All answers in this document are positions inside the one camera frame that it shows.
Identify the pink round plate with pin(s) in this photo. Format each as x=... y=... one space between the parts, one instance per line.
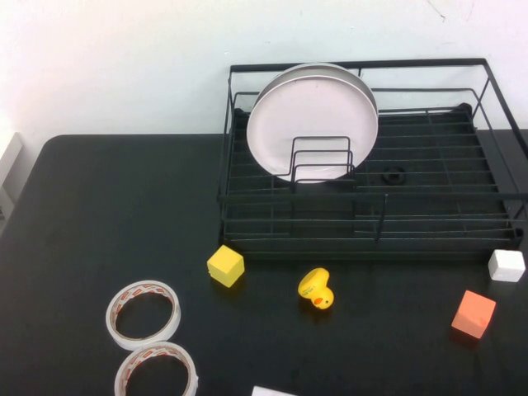
x=313 y=119

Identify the grey round plate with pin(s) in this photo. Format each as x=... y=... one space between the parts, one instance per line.
x=326 y=68

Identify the yellow foam cube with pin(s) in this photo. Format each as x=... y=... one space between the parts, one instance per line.
x=224 y=266

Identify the yellow rubber duck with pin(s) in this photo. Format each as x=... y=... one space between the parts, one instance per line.
x=313 y=286

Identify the black round drain plug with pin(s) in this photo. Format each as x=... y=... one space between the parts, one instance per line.
x=387 y=178

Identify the white flat object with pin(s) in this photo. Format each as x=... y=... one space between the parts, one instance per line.
x=264 y=392

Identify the white tape roll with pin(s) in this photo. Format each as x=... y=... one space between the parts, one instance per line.
x=120 y=379
x=111 y=326

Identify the orange foam cube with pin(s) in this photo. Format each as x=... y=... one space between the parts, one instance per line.
x=472 y=313

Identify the white foam cube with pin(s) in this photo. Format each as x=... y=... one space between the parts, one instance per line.
x=506 y=266

